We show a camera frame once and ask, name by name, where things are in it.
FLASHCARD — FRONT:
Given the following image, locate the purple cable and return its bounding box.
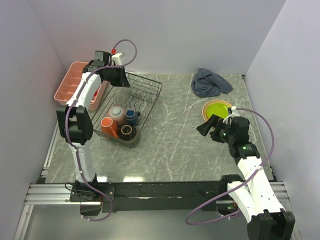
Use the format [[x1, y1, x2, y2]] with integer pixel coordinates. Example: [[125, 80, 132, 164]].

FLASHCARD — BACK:
[[64, 38, 138, 223], [184, 106, 276, 225]]

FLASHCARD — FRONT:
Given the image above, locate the orange plate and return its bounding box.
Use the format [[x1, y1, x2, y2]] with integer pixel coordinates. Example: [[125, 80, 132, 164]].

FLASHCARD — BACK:
[[202, 105, 209, 122]]

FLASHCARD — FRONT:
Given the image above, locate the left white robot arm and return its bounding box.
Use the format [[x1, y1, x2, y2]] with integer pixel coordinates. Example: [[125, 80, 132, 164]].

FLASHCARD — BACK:
[[56, 49, 130, 201]]

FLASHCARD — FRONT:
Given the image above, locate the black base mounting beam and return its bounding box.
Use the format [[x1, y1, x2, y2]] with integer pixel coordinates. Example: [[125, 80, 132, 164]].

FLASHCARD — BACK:
[[69, 180, 227, 213]]

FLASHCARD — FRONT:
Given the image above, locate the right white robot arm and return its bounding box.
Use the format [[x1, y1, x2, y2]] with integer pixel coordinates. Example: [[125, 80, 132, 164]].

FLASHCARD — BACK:
[[196, 115, 296, 240]]

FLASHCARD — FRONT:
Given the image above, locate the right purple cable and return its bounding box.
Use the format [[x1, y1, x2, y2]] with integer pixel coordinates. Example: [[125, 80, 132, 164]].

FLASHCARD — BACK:
[[184, 106, 276, 225]]

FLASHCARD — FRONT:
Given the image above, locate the green plate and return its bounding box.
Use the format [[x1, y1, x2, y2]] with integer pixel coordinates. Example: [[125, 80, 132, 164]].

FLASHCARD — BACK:
[[207, 103, 229, 119]]

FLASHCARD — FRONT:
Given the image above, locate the orange ceramic mug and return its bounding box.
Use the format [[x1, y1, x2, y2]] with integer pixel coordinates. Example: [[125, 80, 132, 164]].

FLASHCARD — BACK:
[[100, 117, 118, 138]]

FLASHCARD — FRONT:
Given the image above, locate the red patterned white bowl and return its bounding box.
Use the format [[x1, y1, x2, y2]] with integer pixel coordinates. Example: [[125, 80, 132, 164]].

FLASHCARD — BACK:
[[107, 105, 126, 126]]

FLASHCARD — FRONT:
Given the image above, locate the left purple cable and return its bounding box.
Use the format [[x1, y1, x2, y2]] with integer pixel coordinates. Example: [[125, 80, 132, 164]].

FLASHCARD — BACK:
[[64, 38, 138, 223]]

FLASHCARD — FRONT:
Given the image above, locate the black glazed bowl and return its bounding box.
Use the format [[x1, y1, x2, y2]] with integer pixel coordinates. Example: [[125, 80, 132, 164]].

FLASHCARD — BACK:
[[118, 124, 138, 144]]

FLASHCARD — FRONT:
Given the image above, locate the pink plastic divided organizer tray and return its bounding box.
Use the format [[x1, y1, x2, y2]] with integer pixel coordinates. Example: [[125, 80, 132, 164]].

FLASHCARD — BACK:
[[54, 61, 108, 111]]

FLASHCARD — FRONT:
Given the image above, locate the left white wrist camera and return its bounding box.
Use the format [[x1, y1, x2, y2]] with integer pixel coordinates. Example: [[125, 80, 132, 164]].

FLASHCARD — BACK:
[[111, 52, 126, 66]]

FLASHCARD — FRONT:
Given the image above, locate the black wire dish rack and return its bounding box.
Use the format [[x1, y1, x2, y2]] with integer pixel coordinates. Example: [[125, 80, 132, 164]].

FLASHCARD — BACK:
[[91, 72, 163, 146]]

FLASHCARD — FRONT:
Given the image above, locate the yellow plate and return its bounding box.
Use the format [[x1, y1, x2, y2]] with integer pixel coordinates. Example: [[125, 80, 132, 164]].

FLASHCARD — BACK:
[[202, 99, 233, 120]]

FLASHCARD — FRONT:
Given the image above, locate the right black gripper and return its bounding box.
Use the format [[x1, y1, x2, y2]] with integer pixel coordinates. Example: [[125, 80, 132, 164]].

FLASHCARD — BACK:
[[196, 114, 235, 145]]

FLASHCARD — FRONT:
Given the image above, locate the grey-blue crumpled cloth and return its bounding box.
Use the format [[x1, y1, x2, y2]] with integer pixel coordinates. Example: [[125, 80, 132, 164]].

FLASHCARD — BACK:
[[190, 68, 233, 98]]

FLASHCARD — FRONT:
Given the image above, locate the blue ceramic mug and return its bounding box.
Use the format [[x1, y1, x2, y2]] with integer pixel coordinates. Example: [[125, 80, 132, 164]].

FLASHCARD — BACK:
[[125, 109, 141, 126]]

